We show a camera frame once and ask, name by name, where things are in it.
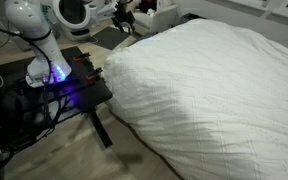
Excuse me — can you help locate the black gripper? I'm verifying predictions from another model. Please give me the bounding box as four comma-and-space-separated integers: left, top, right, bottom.
111, 9, 137, 34

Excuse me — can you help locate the white quilted duvet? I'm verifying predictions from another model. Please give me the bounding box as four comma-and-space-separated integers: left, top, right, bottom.
102, 18, 288, 180

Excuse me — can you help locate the dark floor mat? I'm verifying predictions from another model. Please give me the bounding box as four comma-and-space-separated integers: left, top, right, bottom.
91, 25, 132, 51

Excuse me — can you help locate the blue hard-shell suitcase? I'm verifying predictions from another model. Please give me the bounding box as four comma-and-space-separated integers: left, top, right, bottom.
130, 32, 158, 46

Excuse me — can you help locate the small white bin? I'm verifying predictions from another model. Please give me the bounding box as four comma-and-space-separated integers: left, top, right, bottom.
88, 4, 100, 28

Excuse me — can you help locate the white armchair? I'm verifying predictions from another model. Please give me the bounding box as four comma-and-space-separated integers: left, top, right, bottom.
132, 3, 180, 35

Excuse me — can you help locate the orange black clamp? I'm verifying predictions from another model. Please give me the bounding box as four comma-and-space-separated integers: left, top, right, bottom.
85, 66, 104, 81
72, 52, 92, 63

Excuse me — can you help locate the round white appliance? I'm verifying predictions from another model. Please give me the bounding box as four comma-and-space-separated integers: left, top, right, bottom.
51, 0, 92, 42

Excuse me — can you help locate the black robot table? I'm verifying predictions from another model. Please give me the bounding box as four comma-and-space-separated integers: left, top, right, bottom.
0, 45, 114, 150

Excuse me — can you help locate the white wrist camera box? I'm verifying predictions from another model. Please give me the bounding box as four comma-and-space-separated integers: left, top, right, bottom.
96, 2, 119, 18

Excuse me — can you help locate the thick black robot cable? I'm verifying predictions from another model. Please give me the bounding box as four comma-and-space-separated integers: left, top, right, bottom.
0, 0, 72, 134

